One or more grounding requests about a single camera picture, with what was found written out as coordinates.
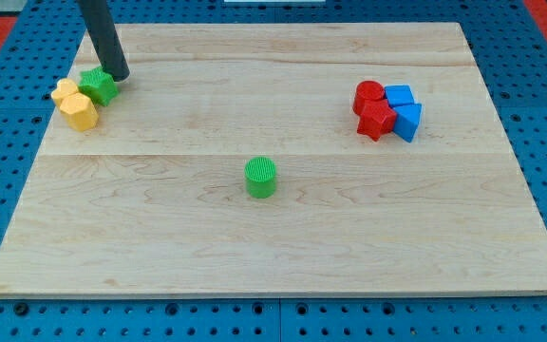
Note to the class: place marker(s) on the yellow hexagon block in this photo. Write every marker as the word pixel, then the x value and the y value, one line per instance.
pixel 79 112

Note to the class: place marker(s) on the green cylinder block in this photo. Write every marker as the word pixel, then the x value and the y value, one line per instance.
pixel 260 177

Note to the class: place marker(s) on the red star block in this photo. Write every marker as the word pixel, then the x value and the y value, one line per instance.
pixel 377 118

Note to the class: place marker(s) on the red cylinder block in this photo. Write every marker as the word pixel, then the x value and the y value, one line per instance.
pixel 367 91

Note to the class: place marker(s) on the light wooden board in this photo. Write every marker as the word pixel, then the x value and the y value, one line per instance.
pixel 152 202

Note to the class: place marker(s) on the blue triangle block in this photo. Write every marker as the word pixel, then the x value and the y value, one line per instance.
pixel 407 121

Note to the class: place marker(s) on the blue cube block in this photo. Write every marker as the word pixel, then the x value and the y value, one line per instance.
pixel 398 95

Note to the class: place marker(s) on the green star block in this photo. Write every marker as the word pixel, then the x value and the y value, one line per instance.
pixel 98 85

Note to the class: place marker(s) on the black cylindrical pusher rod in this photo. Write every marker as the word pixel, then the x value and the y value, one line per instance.
pixel 104 37

